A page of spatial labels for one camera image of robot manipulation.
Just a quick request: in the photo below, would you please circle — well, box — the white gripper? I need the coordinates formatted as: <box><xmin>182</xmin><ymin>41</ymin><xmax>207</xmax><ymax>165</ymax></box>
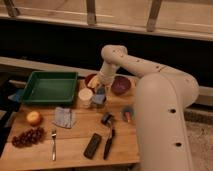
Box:
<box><xmin>96</xmin><ymin>62</ymin><xmax>116</xmax><ymax>96</ymax></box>

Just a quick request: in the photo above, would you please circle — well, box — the blue sponge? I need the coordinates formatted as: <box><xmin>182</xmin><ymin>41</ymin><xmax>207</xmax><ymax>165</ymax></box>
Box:
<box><xmin>93</xmin><ymin>89</ymin><xmax>106</xmax><ymax>104</ymax></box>

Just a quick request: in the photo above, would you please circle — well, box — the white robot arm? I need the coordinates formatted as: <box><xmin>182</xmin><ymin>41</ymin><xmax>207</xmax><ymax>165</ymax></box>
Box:
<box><xmin>98</xmin><ymin>45</ymin><xmax>199</xmax><ymax>171</ymax></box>

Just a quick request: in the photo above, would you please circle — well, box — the small metal cup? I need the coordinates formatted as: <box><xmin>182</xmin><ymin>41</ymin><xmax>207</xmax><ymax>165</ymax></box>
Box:
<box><xmin>92</xmin><ymin>96</ymin><xmax>106</xmax><ymax>108</ymax></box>

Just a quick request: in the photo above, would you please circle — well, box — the white plastic cup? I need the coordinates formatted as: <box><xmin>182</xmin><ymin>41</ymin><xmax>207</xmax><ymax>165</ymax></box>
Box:
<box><xmin>78</xmin><ymin>88</ymin><xmax>93</xmax><ymax>108</ymax></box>

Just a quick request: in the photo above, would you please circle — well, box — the banana piece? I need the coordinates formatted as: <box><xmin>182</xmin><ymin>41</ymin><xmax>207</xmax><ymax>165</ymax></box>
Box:
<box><xmin>87</xmin><ymin>75</ymin><xmax>100</xmax><ymax>89</ymax></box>

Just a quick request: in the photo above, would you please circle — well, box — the red bowl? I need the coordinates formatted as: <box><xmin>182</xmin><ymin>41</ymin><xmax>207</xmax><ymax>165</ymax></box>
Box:
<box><xmin>85</xmin><ymin>74</ymin><xmax>96</xmax><ymax>86</ymax></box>

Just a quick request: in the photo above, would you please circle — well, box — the purple bowl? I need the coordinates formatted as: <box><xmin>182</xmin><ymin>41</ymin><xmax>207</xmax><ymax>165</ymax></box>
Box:
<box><xmin>111</xmin><ymin>76</ymin><xmax>131</xmax><ymax>95</ymax></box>

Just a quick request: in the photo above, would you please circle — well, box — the blue grey small bowl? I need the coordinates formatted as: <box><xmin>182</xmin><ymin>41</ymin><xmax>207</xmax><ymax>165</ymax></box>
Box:
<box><xmin>121</xmin><ymin>106</ymin><xmax>134</xmax><ymax>123</ymax></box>

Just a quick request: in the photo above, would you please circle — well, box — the wooden cutting board table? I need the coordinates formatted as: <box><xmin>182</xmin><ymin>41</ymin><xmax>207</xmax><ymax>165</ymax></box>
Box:
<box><xmin>0</xmin><ymin>78</ymin><xmax>141</xmax><ymax>171</ymax></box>

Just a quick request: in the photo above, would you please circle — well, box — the light blue cloth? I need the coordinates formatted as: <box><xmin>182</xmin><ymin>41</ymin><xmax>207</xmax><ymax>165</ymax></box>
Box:
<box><xmin>53</xmin><ymin>107</ymin><xmax>76</xmax><ymax>129</ymax></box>

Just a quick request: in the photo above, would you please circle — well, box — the green plastic tray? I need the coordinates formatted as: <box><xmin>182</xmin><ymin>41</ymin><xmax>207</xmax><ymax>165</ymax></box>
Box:
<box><xmin>22</xmin><ymin>71</ymin><xmax>78</xmax><ymax>105</ymax></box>

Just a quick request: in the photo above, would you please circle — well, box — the black remote control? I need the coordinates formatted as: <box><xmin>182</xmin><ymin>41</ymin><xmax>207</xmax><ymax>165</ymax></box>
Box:
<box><xmin>83</xmin><ymin>133</ymin><xmax>102</xmax><ymax>159</ymax></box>

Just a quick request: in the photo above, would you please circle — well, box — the metal fork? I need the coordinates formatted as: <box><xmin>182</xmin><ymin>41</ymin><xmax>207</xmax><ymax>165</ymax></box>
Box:
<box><xmin>51</xmin><ymin>130</ymin><xmax>57</xmax><ymax>161</ymax></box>

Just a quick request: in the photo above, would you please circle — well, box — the apple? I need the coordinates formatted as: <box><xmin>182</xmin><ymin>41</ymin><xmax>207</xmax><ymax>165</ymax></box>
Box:
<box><xmin>26</xmin><ymin>111</ymin><xmax>42</xmax><ymax>126</ymax></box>

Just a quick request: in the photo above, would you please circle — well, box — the bunch of red grapes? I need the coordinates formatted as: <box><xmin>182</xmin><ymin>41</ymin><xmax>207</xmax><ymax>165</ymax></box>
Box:
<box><xmin>12</xmin><ymin>127</ymin><xmax>45</xmax><ymax>148</ymax></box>

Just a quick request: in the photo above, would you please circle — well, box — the blue object at table edge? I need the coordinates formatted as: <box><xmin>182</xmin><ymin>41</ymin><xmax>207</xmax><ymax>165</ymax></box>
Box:
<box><xmin>8</xmin><ymin>89</ymin><xmax>24</xmax><ymax>102</ymax></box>

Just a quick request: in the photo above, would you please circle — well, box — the black handled knife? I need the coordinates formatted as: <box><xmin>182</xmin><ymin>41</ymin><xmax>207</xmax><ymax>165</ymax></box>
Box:
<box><xmin>103</xmin><ymin>129</ymin><xmax>115</xmax><ymax>160</ymax></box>

